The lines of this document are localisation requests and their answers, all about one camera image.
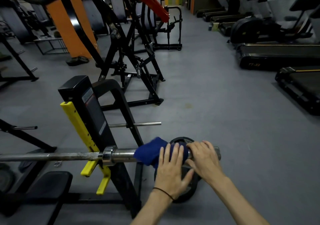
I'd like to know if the black grip-hole weight plate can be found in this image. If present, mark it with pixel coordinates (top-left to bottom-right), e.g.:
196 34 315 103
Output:
0 163 16 193

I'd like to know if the wide orange pillar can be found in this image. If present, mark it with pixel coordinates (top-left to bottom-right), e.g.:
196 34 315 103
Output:
46 0 100 59

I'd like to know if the black weight plate white lettering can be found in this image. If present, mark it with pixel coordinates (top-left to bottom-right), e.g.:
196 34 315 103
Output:
154 165 202 204

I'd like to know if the black squat rack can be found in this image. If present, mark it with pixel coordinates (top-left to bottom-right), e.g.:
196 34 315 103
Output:
0 32 39 82

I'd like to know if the person's right hand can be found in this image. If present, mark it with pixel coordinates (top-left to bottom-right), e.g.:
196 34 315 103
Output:
185 140 225 185

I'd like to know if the black plate-loaded machine frame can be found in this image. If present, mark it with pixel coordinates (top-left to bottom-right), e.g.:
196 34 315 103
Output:
135 5 183 51

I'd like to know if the large black weight plate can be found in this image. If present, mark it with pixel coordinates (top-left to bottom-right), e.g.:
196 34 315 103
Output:
169 136 195 148

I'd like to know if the black and red lever machine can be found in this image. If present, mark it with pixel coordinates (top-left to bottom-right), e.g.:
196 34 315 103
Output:
57 0 170 111

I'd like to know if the black padded bench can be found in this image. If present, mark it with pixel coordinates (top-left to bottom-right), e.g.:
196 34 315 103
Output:
20 171 73 225

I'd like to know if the black hair tie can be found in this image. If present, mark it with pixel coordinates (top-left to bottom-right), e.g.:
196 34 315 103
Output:
152 187 175 202

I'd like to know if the grey cloth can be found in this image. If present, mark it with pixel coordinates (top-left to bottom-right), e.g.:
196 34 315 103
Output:
18 160 33 173

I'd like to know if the person's right forearm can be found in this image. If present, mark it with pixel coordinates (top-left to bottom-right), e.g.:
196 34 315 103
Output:
210 177 270 225

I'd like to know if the yellow bar hook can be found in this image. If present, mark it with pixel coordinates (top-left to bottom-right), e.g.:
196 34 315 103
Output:
60 101 111 196

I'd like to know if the person's left forearm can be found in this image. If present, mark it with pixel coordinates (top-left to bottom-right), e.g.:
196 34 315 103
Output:
130 191 173 225

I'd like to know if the black elliptical trainer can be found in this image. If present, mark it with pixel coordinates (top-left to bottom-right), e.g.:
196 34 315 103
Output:
228 16 314 44

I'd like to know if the steel barbell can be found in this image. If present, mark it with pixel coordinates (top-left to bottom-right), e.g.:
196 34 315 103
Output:
0 146 222 167

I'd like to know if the person's left hand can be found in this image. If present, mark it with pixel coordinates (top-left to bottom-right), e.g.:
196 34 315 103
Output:
154 143 195 200

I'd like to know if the black wire frame table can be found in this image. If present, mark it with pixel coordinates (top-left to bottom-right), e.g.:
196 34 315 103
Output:
34 37 69 56

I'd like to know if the black bench press rack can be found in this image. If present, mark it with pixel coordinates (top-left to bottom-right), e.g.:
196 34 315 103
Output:
0 75 162 219

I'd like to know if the blue cleaning cloth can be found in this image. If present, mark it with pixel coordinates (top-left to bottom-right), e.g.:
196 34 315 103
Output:
134 137 189 169

